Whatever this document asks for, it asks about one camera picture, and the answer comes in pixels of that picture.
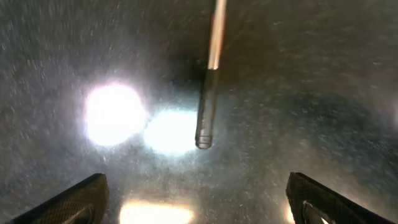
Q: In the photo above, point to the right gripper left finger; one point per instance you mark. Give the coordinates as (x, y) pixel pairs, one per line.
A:
(71, 205)

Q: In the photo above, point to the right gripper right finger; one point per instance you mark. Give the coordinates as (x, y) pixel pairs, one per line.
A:
(329, 199)

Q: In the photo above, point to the hammer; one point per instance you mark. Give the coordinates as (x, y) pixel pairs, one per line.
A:
(206, 109)

